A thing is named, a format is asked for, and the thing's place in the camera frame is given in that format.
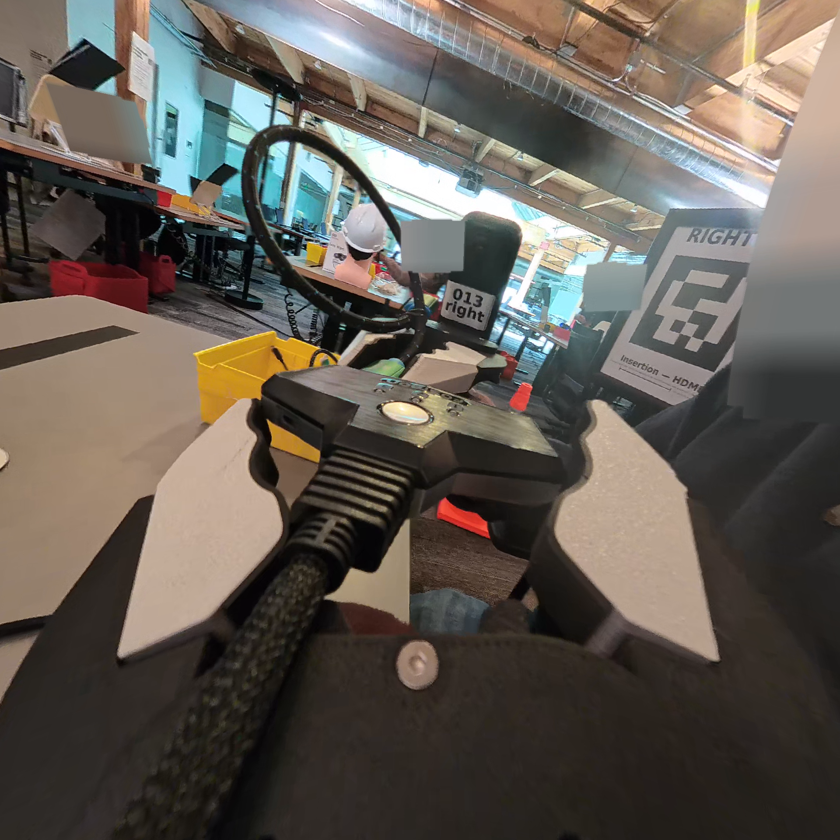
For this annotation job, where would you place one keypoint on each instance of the grey hanging paper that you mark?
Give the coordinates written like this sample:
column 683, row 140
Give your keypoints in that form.
column 69, row 226

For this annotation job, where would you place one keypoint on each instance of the framed marker sign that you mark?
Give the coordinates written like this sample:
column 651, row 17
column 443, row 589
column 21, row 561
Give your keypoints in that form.
column 682, row 308

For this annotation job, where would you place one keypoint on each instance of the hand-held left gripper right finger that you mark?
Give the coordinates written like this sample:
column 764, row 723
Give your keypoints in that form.
column 630, row 538

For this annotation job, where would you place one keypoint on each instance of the yellow plastic bin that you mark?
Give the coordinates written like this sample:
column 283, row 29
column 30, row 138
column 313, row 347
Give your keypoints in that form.
column 236, row 387

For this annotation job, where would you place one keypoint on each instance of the black pole stand round base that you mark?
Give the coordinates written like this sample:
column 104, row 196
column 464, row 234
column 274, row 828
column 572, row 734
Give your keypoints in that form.
column 244, row 302

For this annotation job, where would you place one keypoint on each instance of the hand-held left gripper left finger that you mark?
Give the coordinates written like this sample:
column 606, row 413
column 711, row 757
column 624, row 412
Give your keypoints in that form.
column 210, row 525

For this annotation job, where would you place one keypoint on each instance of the mannequin head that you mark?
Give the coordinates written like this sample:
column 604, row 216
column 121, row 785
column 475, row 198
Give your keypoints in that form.
column 354, row 269

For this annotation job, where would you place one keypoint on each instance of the orange traffic cone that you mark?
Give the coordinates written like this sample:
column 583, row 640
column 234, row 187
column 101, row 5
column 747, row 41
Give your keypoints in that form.
column 466, row 518

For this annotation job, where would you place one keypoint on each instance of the white hard hat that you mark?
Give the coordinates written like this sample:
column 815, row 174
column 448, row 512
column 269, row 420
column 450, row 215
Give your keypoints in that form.
column 364, row 226

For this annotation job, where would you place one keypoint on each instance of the ceiling projector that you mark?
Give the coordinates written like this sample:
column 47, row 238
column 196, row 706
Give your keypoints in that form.
column 470, row 182

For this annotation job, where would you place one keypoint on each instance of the red storage tote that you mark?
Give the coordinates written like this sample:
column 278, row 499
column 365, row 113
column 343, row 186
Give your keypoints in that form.
column 98, row 285
column 157, row 275

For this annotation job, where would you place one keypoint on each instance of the person's legs blue jeans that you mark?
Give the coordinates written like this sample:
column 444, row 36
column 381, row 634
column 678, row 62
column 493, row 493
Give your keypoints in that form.
column 446, row 607

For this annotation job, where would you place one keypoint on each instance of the long wooden desk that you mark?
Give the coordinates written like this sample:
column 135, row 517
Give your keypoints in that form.
column 79, row 161

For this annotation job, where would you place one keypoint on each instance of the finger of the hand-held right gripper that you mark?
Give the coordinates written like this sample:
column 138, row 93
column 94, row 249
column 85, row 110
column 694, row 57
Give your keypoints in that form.
column 380, row 344
column 449, row 367

